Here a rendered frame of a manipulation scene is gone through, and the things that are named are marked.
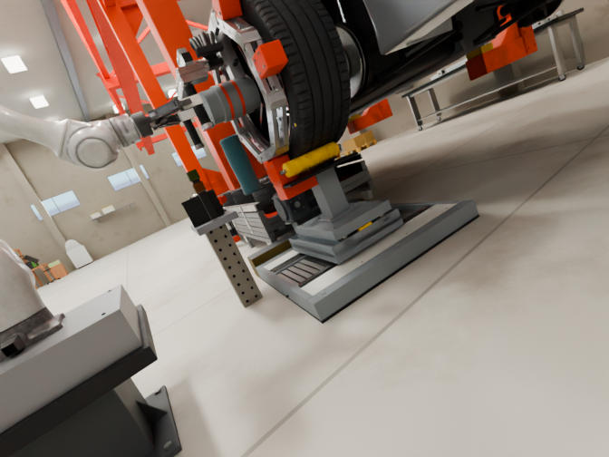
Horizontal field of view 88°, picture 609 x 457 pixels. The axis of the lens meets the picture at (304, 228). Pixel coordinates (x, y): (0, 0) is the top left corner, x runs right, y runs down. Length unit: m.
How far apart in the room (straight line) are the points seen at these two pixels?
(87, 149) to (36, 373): 0.49
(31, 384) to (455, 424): 0.82
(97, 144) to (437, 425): 0.95
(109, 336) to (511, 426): 0.79
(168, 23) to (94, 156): 1.22
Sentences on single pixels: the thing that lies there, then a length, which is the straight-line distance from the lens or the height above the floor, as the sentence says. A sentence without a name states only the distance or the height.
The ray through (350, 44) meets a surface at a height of 0.88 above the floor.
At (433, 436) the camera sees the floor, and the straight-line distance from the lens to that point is 0.71.
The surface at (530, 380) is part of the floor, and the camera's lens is 0.77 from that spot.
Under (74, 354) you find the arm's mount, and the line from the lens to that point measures 0.86.
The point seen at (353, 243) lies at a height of 0.14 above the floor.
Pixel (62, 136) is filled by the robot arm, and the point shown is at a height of 0.81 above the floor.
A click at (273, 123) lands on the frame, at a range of 1.18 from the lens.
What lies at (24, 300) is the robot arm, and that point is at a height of 0.50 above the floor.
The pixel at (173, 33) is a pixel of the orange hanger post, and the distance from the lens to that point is 2.01.
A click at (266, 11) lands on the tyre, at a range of 1.23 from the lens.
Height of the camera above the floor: 0.54
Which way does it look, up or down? 12 degrees down
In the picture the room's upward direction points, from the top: 24 degrees counter-clockwise
